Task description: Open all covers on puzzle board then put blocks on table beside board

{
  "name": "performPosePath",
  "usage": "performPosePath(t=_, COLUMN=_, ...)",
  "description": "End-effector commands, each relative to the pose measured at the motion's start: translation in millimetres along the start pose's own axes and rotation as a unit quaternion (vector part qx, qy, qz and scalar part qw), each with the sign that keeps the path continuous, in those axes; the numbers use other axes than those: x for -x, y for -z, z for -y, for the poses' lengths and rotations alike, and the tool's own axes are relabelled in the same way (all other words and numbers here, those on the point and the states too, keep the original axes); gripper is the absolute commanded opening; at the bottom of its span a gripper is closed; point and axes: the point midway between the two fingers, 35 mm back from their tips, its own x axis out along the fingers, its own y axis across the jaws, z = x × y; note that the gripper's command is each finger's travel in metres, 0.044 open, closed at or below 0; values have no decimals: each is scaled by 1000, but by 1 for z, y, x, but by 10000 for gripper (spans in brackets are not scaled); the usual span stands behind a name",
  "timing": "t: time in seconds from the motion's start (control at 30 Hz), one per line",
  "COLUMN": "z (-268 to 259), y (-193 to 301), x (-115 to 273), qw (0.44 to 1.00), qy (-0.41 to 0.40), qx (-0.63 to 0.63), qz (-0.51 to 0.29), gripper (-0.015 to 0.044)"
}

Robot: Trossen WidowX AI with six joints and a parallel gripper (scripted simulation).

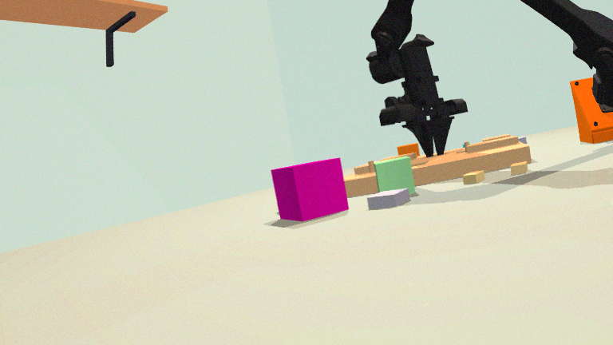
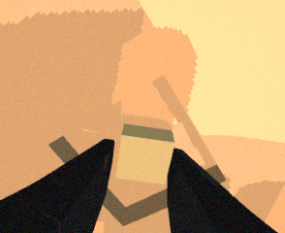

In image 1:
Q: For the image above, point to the magenta cube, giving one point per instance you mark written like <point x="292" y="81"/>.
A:
<point x="310" y="190"/>

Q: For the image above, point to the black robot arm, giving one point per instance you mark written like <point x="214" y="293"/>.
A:
<point x="590" y="31"/>

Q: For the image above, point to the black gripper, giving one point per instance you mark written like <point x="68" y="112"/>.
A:
<point x="423" y="95"/>

